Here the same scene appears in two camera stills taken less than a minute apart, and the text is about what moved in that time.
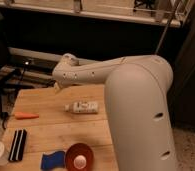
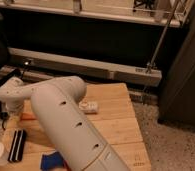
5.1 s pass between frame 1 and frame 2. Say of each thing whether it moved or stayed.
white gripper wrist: moved
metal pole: stayed
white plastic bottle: stayed
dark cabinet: stayed
